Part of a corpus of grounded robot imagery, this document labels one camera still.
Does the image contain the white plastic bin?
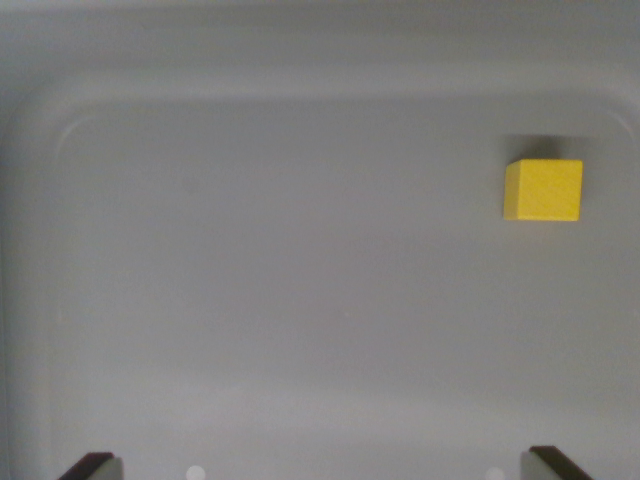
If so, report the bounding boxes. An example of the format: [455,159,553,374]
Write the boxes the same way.
[0,0,640,480]

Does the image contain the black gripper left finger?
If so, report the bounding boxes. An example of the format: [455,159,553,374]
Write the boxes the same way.
[57,451,124,480]

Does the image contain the yellow wooden cube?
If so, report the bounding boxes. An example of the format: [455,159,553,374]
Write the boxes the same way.
[502,158,584,222]

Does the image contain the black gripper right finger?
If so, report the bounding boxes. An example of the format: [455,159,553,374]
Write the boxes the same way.
[519,445,599,480]

